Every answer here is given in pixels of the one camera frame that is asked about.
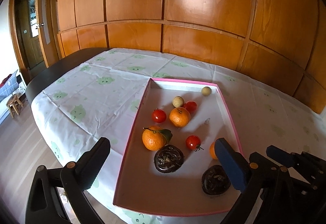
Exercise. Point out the small orange mandarin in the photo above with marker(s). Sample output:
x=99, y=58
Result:
x=212, y=152

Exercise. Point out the wooden wall cabinet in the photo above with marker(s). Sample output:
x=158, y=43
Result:
x=278, y=42

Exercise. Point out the orange mandarin with leaf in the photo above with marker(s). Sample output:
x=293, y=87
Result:
x=156, y=137

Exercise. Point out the blue plaid cushion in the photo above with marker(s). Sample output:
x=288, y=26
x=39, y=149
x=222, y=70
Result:
x=9, y=87

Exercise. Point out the small wooden stool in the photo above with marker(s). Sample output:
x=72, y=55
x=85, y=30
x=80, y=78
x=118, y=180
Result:
x=14, y=104

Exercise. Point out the red cherry tomato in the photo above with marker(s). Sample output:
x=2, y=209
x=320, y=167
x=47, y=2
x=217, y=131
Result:
x=158, y=116
x=193, y=143
x=190, y=106

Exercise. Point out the dark brown wrinkled fruit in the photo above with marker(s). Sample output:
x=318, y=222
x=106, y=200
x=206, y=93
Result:
x=168, y=159
x=215, y=181

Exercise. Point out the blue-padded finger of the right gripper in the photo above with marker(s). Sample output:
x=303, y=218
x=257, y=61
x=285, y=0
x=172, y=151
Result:
x=303, y=160

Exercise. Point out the pale round longan fruit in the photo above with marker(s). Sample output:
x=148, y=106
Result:
x=178, y=101

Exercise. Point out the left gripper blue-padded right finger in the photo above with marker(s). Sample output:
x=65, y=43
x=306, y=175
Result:
x=251, y=182

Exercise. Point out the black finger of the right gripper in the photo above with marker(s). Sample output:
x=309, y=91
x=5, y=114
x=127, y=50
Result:
x=265, y=165

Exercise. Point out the yellowish round longan fruit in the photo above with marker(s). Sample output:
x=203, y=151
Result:
x=206, y=91

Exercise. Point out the white tablecloth with green clouds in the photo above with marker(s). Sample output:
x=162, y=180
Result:
x=112, y=94

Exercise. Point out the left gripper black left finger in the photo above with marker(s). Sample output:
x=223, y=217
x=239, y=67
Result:
x=44, y=203

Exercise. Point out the wooden door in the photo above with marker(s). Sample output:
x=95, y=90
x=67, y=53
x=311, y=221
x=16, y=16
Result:
x=33, y=28

